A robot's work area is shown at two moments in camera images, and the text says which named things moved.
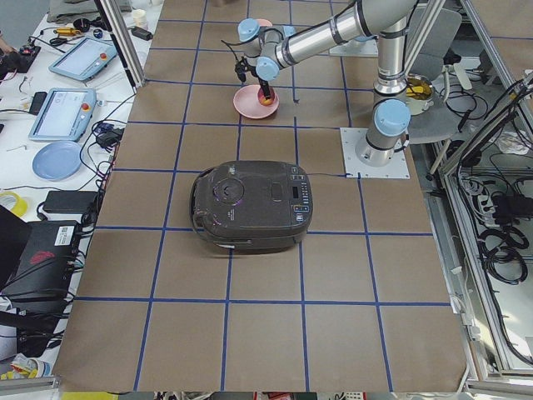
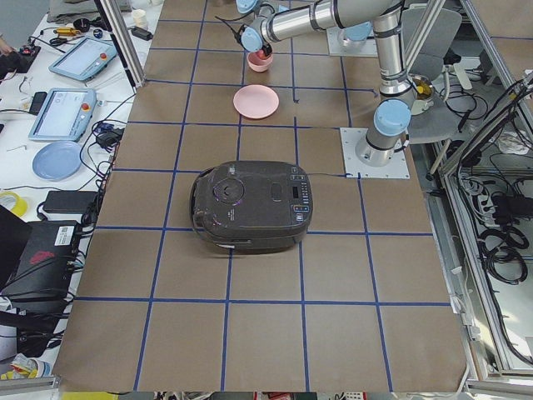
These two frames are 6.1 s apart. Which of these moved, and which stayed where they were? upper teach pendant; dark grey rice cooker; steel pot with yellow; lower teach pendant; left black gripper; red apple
Moved: left black gripper; red apple
Stayed: lower teach pendant; dark grey rice cooker; steel pot with yellow; upper teach pendant
